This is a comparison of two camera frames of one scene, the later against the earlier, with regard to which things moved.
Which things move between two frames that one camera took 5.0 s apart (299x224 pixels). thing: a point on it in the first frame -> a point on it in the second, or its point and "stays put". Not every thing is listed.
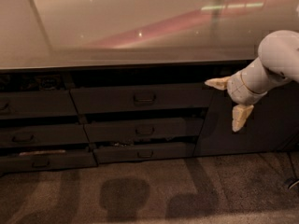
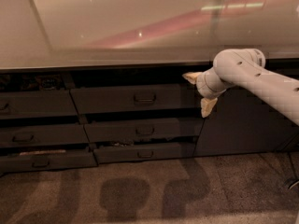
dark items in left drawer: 25,82 stays put
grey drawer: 48,161 stays put
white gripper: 238,89 -> 202,85
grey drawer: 138,101 stays put
